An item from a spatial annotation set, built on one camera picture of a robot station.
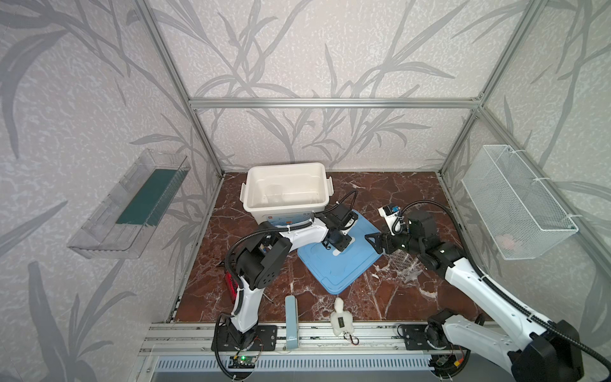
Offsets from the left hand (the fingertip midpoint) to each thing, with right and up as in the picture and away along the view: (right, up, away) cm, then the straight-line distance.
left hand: (346, 235), depth 94 cm
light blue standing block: (-19, -23, -21) cm, 37 cm away
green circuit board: (-34, -34, -23) cm, 54 cm away
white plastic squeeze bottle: (-4, -23, -20) cm, 31 cm away
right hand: (+8, +6, -14) cm, 17 cm away
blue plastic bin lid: (-4, -12, -7) cm, 14 cm away
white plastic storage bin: (-26, +16, +13) cm, 33 cm away
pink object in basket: (+46, +2, -22) cm, 51 cm away
